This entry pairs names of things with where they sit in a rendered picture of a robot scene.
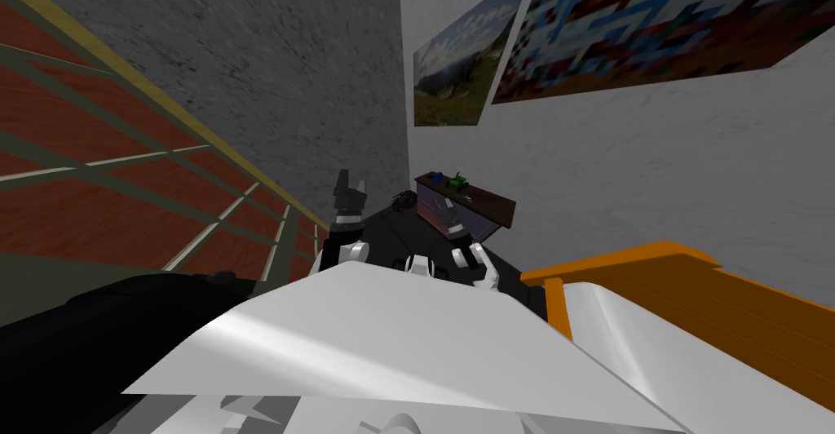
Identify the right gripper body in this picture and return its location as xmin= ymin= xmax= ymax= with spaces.
xmin=438 ymin=198 xmax=467 ymax=239

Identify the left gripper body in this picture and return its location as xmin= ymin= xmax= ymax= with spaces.
xmin=332 ymin=187 xmax=368 ymax=216

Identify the dark brown sideboard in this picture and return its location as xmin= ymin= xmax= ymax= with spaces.
xmin=413 ymin=170 xmax=518 ymax=244

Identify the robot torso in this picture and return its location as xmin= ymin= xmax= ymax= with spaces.
xmin=97 ymin=254 xmax=694 ymax=434

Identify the landscape picture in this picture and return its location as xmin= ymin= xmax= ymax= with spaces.
xmin=413 ymin=0 xmax=534 ymax=128

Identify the colourful mosaic picture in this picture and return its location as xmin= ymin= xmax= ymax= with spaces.
xmin=490 ymin=0 xmax=835 ymax=106

